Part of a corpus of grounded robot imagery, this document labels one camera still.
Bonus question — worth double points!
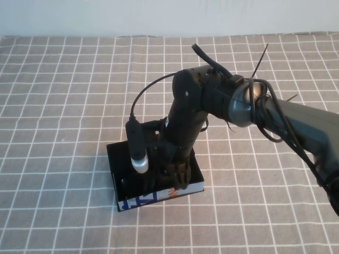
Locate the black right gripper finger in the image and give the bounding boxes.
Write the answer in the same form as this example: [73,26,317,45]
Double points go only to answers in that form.
[172,164,192,191]
[157,161,174,184]

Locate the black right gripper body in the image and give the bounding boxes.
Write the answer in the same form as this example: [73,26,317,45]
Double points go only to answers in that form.
[148,137,197,171]

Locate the black printed glasses case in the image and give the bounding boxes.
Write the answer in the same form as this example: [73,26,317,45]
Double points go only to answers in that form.
[106,141,206,213]

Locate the black framed glasses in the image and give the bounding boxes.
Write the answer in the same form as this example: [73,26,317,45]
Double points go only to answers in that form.
[121,177,157,192]

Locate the long black zip tie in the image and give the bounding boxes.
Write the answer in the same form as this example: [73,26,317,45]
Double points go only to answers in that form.
[251,43,269,80]

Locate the grey white-checked tablecloth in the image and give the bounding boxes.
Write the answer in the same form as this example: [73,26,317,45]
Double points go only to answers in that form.
[0,31,339,254]

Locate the black white-capped wrist camera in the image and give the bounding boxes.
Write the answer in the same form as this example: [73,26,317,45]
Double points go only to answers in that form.
[125,117,150,175]

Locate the thin black camera cable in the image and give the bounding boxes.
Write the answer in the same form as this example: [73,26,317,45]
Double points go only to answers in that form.
[129,73,176,121]

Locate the thick black plug cable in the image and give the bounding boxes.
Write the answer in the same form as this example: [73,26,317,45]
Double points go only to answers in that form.
[191,43,244,86]

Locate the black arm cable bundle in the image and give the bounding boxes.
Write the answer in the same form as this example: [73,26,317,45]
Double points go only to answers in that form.
[248,78,333,193]

